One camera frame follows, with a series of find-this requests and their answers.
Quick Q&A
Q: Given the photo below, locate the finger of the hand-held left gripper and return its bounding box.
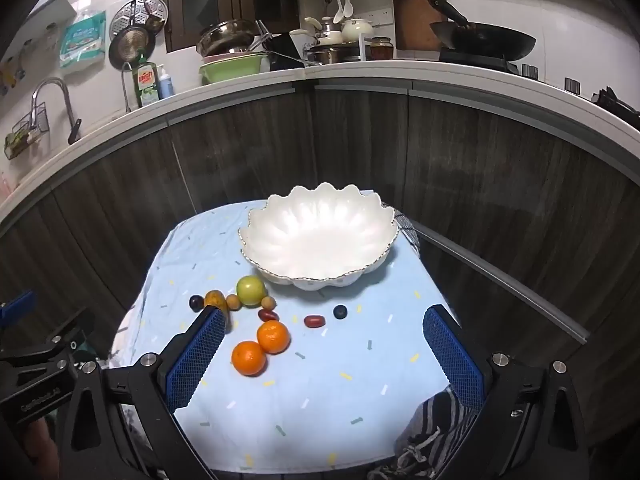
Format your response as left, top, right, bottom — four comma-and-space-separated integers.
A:
0, 290, 37, 329
0, 309, 98, 386

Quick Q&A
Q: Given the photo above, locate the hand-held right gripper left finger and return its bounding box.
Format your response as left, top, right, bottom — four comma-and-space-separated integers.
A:
55, 306, 227, 480

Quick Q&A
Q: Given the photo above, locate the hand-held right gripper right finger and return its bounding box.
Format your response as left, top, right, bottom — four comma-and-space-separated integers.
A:
422, 304, 588, 480

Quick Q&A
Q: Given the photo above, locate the orange mandarin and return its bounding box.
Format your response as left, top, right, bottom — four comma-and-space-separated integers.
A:
257, 320, 291, 354
231, 341, 267, 377

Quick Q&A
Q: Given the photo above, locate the yellow-brown pear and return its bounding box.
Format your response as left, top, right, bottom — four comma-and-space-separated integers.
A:
204, 290, 234, 334

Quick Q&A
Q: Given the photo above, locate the green apple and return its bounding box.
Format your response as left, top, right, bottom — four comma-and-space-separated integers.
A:
236, 276, 267, 307

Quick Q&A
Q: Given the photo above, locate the white scalloped bowl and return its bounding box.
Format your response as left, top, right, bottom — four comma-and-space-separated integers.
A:
239, 182, 400, 291

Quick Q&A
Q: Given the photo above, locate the person's left hand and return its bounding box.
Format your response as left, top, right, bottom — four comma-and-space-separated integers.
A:
0, 412, 63, 480

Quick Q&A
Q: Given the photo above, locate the grey checked cloth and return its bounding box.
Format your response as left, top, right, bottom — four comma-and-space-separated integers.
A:
367, 208, 483, 480

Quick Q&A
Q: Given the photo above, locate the light blue patterned tablecloth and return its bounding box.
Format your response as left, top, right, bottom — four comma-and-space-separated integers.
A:
110, 190, 458, 472

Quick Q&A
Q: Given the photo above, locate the chrome kitchen faucet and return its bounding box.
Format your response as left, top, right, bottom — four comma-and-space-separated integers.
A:
31, 77, 82, 145

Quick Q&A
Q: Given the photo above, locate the yellow hanging utensil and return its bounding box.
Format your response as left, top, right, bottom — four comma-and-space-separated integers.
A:
0, 55, 26, 93

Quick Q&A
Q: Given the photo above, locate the kitchen counter with wood cabinets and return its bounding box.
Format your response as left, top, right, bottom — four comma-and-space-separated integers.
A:
0, 57, 640, 461

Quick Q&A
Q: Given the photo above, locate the green dish soap bottle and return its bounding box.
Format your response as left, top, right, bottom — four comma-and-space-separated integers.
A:
132, 52, 161, 107

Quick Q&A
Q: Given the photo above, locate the blue pump bottle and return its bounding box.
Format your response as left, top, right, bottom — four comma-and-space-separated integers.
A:
156, 64, 176, 101

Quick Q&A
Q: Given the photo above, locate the white teal plastic package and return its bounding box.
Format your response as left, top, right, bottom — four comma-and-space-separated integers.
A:
59, 10, 108, 70

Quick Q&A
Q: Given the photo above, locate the green plastic basin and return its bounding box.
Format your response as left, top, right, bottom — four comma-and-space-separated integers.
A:
199, 52, 271, 86

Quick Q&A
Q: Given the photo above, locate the white box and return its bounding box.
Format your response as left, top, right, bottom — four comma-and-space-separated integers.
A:
30, 0, 78, 36

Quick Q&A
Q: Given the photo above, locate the pink basin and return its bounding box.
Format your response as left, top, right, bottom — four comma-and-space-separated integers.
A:
202, 50, 251, 64

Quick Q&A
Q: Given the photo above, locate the black burner grate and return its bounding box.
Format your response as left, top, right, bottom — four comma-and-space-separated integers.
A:
592, 87, 640, 128

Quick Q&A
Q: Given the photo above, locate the black pot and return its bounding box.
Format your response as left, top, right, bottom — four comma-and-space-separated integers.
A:
267, 32, 321, 70

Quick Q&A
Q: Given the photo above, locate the perforated metal steamer plate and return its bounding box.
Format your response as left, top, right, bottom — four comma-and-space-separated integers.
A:
109, 0, 166, 36

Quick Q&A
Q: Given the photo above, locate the black wok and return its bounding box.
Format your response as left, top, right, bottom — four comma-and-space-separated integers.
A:
427, 0, 537, 61

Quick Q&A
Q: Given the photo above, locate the stainless steel pot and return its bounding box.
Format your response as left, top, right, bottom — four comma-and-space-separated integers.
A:
305, 42, 373, 65

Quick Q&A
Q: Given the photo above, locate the cream teapot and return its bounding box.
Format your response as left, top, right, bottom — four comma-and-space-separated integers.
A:
341, 18, 375, 43

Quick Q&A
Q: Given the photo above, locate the white kettle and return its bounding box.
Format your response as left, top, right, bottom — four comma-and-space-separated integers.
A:
290, 16, 346, 46

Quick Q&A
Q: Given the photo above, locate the wooden cutting board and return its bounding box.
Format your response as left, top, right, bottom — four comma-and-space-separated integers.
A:
391, 0, 448, 52

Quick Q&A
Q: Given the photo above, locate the grey metal rail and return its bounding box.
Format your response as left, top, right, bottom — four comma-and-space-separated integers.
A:
414, 222, 589, 345

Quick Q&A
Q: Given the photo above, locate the black wire sink basket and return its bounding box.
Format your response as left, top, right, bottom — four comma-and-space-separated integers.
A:
4, 102, 50, 161

